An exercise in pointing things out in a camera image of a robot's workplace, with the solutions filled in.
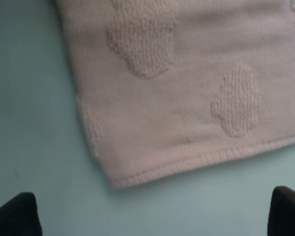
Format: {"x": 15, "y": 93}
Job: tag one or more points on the pink towel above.
{"x": 168, "y": 86}

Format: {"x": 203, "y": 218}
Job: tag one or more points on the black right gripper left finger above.
{"x": 19, "y": 216}

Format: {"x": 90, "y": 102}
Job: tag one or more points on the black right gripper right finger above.
{"x": 281, "y": 219}

